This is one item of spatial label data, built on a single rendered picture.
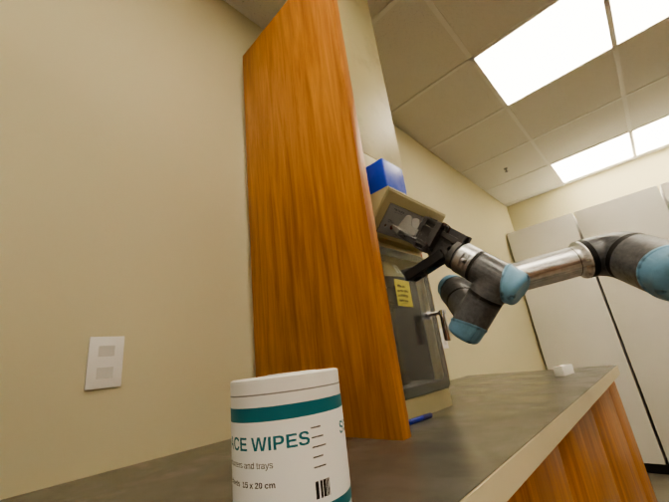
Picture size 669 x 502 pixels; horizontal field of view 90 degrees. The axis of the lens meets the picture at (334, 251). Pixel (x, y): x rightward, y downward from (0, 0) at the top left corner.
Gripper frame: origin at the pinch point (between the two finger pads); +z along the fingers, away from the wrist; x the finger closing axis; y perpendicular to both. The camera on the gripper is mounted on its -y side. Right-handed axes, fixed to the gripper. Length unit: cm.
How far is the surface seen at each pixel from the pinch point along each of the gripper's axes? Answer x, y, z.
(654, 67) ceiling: -201, 149, 23
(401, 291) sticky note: -5.3, -14.6, -7.8
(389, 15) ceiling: -40, 83, 89
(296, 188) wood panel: 16.6, -2.1, 26.9
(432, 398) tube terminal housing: -12.7, -36.1, -27.5
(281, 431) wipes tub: 54, -17, -38
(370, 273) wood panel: 16.5, -9.2, -11.5
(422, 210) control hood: -9.9, 7.8, 1.5
